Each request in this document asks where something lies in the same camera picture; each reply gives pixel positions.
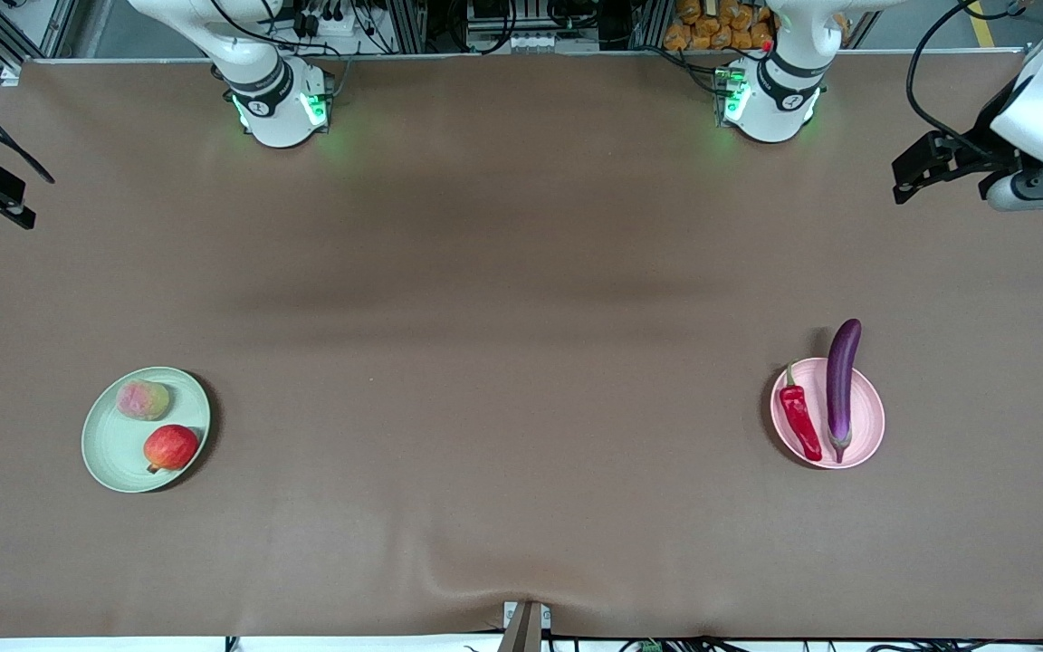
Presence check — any brown table cloth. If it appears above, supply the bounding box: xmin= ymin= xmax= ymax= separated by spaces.
xmin=0 ymin=53 xmax=1043 ymax=639

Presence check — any light green plate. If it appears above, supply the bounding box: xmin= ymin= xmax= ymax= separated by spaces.
xmin=81 ymin=366 xmax=212 ymax=494

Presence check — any red apple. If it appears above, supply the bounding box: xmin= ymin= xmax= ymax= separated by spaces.
xmin=143 ymin=424 xmax=201 ymax=475

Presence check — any pink green peach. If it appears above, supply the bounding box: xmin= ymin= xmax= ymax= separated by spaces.
xmin=116 ymin=380 xmax=172 ymax=422

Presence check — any white power strip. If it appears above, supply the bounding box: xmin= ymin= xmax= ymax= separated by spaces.
xmin=291 ymin=0 xmax=368 ymax=37

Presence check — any orange packaged goods pile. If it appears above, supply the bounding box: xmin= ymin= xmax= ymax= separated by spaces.
xmin=664 ymin=0 xmax=776 ymax=52

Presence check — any pink plate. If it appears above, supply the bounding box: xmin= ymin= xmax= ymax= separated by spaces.
xmin=770 ymin=357 xmax=885 ymax=470

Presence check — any silver electronics box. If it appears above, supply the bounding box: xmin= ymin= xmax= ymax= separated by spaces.
xmin=465 ymin=0 xmax=604 ymax=53

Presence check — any red chili pepper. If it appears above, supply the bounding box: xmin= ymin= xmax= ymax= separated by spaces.
xmin=779 ymin=362 xmax=824 ymax=464

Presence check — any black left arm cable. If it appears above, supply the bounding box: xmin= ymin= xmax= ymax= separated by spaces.
xmin=904 ymin=0 xmax=1029 ymax=159

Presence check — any purple eggplant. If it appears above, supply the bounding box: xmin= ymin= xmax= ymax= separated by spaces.
xmin=826 ymin=318 xmax=863 ymax=465

